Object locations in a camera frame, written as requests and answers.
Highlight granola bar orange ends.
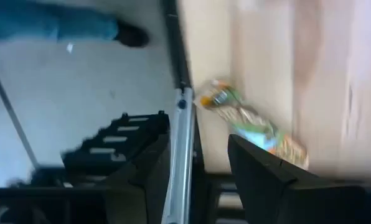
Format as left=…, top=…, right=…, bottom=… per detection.
left=199, top=78, right=310, bottom=170

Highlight thin grey floor cable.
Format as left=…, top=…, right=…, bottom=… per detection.
left=0, top=52, right=40, bottom=170

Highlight black slotted bracket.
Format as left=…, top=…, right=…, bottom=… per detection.
left=60, top=110, right=171, bottom=187

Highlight person's shoe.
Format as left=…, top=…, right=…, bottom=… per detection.
left=113, top=20, right=151, bottom=48

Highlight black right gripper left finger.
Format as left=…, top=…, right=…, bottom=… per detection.
left=0, top=133, right=171, bottom=224

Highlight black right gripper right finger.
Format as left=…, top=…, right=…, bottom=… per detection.
left=227, top=133, right=371, bottom=224

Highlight black table frame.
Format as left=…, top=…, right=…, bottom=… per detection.
left=160, top=0, right=245, bottom=224

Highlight person's leg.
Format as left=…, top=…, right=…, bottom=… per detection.
left=0, top=0, right=120, bottom=43

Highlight silver aluminium rail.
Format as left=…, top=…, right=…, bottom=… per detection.
left=162, top=86, right=195, bottom=224

